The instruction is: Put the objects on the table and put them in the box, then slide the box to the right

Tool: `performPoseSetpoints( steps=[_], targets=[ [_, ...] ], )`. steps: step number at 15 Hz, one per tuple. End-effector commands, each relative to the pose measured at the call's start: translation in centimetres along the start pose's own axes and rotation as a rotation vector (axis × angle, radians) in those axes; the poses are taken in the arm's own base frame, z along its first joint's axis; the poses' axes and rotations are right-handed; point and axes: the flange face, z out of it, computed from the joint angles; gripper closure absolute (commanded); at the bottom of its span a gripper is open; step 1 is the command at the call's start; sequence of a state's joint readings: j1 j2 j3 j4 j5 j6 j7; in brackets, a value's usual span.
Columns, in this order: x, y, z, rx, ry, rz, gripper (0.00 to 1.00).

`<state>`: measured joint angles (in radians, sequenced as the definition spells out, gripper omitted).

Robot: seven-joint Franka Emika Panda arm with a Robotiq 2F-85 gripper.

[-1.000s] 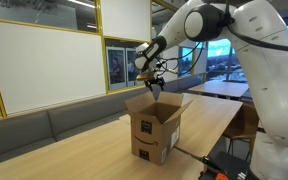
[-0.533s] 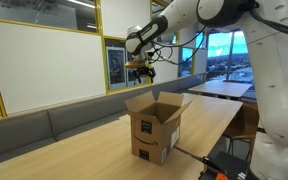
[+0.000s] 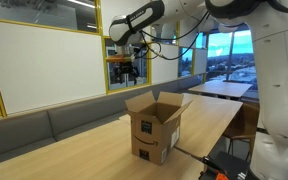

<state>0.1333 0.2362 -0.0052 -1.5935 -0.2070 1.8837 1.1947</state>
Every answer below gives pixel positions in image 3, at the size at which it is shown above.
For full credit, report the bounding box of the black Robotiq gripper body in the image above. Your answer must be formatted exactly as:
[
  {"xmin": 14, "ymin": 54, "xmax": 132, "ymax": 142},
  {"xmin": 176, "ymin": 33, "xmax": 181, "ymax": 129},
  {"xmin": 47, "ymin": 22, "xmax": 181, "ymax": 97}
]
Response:
[{"xmin": 116, "ymin": 61, "xmax": 138, "ymax": 76}]

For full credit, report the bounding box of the brown cardboard box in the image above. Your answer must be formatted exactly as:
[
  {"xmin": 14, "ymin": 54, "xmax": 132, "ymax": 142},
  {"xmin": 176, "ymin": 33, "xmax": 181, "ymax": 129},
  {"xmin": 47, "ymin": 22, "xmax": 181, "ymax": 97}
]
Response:
[{"xmin": 124, "ymin": 90, "xmax": 194, "ymax": 166}]

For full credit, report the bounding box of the large city view window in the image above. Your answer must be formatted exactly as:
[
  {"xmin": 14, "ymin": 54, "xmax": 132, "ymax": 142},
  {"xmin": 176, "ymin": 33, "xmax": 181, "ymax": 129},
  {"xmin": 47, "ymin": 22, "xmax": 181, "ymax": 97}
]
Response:
[{"xmin": 205, "ymin": 29, "xmax": 260, "ymax": 93}]

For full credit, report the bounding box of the red handled clamp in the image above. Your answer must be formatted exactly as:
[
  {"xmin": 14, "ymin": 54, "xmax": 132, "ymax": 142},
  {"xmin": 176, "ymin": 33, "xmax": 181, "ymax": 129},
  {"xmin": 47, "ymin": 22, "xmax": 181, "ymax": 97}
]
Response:
[{"xmin": 198, "ymin": 155, "xmax": 223, "ymax": 180}]

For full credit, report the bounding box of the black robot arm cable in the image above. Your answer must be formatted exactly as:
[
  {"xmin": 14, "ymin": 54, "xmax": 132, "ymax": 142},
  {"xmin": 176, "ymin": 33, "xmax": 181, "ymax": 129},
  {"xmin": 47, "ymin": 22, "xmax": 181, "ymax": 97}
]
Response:
[{"xmin": 137, "ymin": 9, "xmax": 212, "ymax": 62}]

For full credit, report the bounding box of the narrow yellow framed window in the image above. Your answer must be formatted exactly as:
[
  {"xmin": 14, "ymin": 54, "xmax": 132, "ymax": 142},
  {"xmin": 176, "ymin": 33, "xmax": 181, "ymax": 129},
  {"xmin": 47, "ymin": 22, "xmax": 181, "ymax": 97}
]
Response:
[{"xmin": 175, "ymin": 21, "xmax": 208, "ymax": 80}]

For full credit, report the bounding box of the olive brown wrist camera mount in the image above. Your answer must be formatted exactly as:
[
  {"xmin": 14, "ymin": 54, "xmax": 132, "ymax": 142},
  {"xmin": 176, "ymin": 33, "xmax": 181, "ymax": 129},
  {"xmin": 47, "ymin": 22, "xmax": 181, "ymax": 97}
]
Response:
[{"xmin": 105, "ymin": 54, "xmax": 136, "ymax": 64}]

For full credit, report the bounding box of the wooden background table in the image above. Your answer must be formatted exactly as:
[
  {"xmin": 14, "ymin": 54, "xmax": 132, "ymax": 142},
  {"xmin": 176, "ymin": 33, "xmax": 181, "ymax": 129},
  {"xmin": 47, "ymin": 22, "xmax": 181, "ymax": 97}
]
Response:
[{"xmin": 187, "ymin": 80, "xmax": 254, "ymax": 100}]

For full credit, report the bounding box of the grey upholstered bench sofa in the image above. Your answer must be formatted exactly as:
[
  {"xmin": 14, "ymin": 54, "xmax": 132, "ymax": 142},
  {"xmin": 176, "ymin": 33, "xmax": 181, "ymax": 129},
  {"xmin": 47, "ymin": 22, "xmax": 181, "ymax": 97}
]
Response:
[{"xmin": 0, "ymin": 73, "xmax": 206, "ymax": 170}]

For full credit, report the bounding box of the orange handled clamp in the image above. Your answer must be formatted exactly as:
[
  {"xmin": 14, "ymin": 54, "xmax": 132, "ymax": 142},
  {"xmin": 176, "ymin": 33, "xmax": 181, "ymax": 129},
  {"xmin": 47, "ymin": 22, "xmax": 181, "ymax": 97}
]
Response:
[{"xmin": 214, "ymin": 171, "xmax": 230, "ymax": 180}]

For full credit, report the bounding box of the wooden chair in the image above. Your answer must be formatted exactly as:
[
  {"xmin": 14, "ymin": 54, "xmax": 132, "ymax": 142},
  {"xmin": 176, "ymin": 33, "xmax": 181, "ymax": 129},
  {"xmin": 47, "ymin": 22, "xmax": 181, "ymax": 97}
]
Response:
[{"xmin": 222, "ymin": 102, "xmax": 261, "ymax": 163}]

